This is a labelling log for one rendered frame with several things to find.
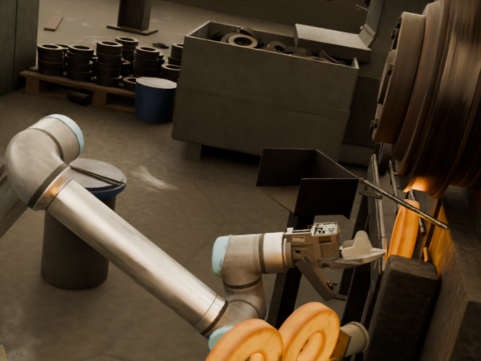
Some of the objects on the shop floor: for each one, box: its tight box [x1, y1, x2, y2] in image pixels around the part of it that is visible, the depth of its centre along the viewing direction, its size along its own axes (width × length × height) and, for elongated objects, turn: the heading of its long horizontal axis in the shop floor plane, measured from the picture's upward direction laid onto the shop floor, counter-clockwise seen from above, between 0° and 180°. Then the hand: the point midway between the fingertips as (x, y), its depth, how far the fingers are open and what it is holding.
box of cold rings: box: [171, 21, 359, 163], centre depth 434 cm, size 103×83×79 cm
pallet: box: [19, 37, 183, 122], centre depth 515 cm, size 120×81×44 cm
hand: (379, 256), depth 146 cm, fingers closed
